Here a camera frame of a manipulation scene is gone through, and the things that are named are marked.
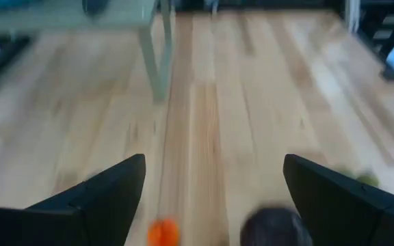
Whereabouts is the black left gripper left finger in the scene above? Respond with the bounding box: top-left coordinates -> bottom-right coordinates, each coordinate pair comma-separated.
0,153 -> 147,246

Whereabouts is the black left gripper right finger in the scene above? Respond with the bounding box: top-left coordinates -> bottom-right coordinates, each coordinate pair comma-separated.
283,153 -> 394,246

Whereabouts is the dark purple round fruit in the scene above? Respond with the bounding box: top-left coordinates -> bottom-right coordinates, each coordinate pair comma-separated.
239,206 -> 314,246

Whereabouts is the small orange kumquat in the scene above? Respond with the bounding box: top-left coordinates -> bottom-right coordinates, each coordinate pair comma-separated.
147,217 -> 181,246

